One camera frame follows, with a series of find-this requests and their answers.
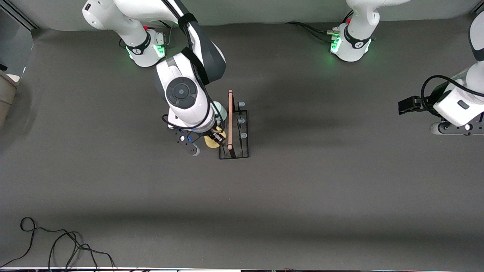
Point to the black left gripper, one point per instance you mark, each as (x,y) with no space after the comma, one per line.
(424,102)

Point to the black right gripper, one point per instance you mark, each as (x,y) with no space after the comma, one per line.
(216,136)

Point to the yellow plastic cup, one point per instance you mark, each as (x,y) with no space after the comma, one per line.
(210,143)

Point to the pale green plastic cup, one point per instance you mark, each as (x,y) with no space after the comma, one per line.
(220,110)

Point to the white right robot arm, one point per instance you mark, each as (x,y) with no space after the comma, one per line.
(181,92)

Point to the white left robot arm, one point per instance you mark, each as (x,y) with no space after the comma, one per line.
(353,45)

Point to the beige box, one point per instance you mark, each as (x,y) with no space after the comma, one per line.
(7,94)

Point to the dark metal frame rail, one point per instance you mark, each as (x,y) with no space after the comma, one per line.
(22,17)

